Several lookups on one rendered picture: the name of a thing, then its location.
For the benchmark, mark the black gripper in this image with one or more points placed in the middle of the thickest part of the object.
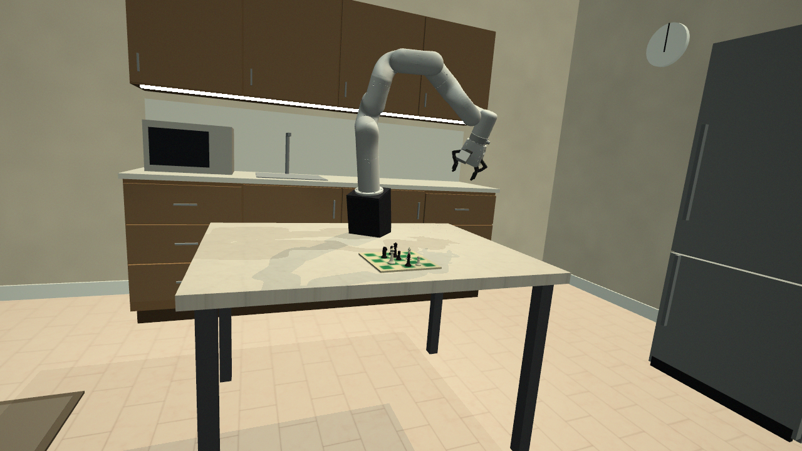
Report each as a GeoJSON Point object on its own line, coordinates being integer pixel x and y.
{"type": "Point", "coordinates": [475, 159]}

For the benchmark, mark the green and white chessboard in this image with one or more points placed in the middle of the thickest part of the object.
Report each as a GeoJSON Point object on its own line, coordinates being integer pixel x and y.
{"type": "Point", "coordinates": [381, 264]}

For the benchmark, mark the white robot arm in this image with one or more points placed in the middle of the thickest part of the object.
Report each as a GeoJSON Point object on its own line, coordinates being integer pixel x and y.
{"type": "Point", "coordinates": [414, 62]}

